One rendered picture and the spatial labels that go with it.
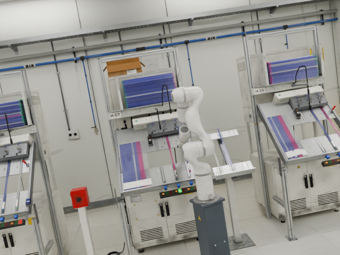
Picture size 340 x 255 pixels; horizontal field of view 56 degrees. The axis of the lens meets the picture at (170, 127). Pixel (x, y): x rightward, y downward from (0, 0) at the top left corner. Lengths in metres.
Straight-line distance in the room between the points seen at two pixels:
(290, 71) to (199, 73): 1.64
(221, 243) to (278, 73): 1.79
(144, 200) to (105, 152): 1.73
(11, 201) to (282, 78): 2.72
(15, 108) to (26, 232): 1.15
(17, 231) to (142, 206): 1.16
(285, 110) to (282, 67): 0.43
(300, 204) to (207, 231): 1.45
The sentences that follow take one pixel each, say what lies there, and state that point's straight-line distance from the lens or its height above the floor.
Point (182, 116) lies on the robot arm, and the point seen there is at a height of 1.28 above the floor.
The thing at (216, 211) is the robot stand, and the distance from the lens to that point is 2.31.
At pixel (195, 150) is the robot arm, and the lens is 2.18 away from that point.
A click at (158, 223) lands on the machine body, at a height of 0.27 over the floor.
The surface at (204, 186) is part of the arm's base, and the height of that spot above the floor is 0.81.
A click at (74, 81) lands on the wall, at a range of 4.69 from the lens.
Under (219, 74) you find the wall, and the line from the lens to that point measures 4.77.
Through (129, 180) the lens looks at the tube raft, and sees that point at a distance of 2.82.
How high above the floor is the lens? 1.50
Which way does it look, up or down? 7 degrees down
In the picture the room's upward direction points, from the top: 9 degrees counter-clockwise
